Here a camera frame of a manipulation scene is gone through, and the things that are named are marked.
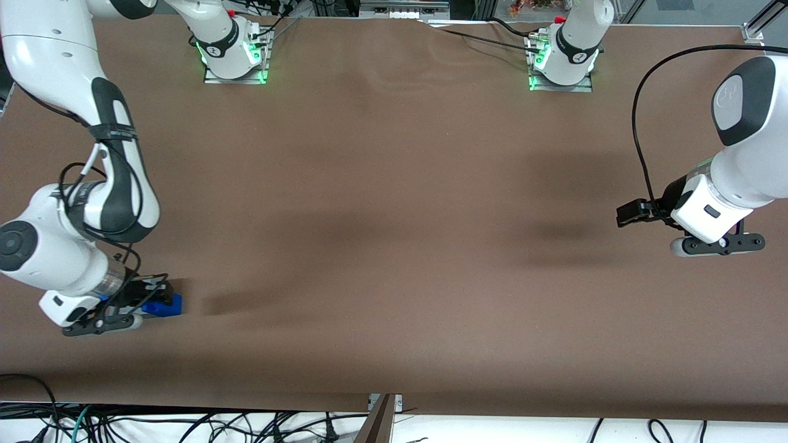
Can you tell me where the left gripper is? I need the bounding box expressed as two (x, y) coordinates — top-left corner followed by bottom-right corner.
(617, 174), (753, 244)

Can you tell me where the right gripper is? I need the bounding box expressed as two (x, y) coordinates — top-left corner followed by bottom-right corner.
(39, 279), (175, 329)

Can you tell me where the blue plastic part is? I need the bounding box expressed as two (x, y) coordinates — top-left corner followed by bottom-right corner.
(140, 293), (183, 318)

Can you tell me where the brown table cover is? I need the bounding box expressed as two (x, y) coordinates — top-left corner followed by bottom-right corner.
(0, 11), (788, 423)

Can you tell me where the gray electronics box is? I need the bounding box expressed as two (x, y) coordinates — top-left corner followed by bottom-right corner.
(360, 0), (451, 20)

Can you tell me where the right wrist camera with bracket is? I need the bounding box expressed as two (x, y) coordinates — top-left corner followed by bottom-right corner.
(62, 310), (144, 337)

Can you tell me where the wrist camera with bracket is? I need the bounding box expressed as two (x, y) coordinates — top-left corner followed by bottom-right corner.
(62, 310), (144, 337)
(670, 233), (766, 258)

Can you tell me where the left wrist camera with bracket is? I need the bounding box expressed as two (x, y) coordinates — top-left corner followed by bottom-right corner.
(670, 233), (766, 258)

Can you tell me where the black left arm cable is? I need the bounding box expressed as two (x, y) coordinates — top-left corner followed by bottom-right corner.
(632, 43), (788, 225)

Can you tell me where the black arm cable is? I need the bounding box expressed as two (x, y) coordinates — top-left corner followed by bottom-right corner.
(57, 140), (170, 293)
(632, 43), (788, 225)

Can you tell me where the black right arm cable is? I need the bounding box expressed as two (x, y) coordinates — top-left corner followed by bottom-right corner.
(57, 140), (170, 293)

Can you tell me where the teal floor cable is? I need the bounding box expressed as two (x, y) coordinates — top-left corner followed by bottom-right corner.
(60, 404), (94, 443)

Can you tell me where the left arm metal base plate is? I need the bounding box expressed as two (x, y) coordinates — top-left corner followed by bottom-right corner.
(528, 34), (595, 94)

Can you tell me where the black looped floor cable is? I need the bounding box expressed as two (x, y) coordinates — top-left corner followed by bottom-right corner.
(0, 373), (60, 443)

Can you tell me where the aluminium frame corner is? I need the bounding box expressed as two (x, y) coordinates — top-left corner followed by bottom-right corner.
(741, 0), (788, 45)

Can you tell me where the black base cable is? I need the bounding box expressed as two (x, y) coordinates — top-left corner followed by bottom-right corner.
(425, 22), (540, 54)
(485, 17), (537, 39)
(255, 11), (304, 47)

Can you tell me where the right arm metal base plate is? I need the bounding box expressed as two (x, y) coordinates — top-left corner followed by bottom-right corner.
(203, 28), (270, 86)

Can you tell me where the metal post with bracket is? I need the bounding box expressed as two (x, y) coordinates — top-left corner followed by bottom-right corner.
(354, 394), (403, 443)

